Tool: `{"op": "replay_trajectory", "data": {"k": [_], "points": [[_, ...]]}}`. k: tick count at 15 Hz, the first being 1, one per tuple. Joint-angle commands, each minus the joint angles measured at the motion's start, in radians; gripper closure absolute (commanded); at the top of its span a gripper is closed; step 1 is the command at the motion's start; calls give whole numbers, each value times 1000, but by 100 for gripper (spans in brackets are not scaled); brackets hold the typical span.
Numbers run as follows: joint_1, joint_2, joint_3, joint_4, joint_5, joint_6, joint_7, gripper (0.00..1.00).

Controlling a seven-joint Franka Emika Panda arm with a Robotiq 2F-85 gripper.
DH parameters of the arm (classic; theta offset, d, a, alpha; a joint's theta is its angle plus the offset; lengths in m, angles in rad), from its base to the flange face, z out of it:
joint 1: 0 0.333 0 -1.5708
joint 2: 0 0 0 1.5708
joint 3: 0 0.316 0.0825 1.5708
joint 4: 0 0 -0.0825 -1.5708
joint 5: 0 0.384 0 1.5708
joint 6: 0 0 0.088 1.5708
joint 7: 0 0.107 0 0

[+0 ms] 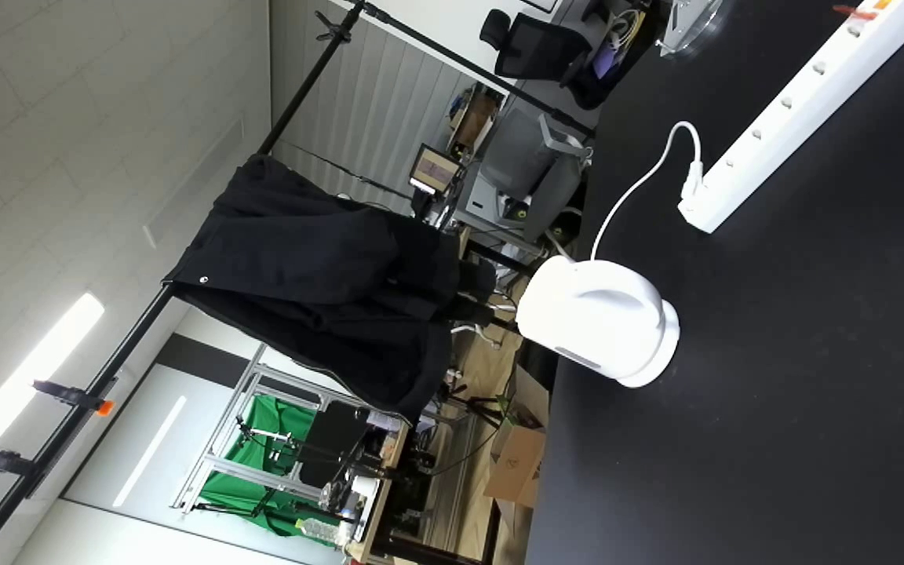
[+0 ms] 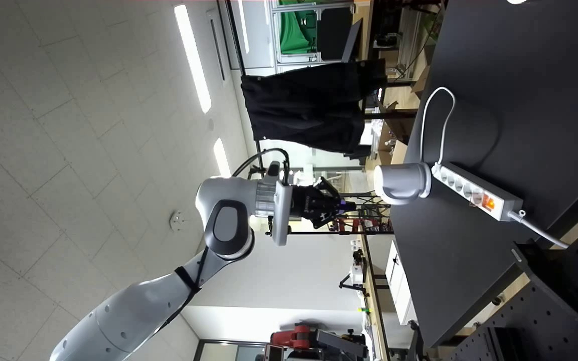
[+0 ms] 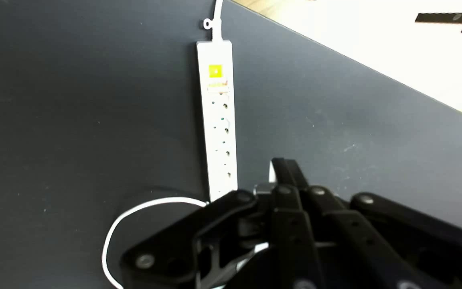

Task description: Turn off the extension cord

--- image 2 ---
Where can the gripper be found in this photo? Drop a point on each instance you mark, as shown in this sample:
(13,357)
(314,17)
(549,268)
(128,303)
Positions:
(303,203)

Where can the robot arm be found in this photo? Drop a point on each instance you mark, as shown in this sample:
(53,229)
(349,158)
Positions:
(138,311)

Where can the white electric kettle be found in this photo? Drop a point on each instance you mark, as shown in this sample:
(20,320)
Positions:
(402,183)

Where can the stack of cardboard boxes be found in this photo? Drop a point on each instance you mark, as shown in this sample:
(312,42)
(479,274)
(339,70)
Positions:
(394,135)

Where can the black hanging cloth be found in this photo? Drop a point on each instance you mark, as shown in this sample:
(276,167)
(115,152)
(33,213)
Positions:
(309,105)

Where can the white cabinet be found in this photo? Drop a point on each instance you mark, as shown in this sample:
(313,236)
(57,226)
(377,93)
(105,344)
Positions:
(400,283)

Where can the red machine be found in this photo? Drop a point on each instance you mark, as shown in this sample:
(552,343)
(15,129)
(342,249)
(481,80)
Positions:
(299,337)

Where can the white power strip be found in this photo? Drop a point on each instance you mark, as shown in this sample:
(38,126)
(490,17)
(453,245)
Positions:
(474,190)

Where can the smoke detector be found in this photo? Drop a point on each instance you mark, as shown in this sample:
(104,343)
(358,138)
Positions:
(178,220)

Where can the green cloth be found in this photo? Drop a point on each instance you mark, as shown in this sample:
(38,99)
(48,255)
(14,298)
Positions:
(296,30)

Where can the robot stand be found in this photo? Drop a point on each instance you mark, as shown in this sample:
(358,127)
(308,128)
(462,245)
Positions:
(555,311)

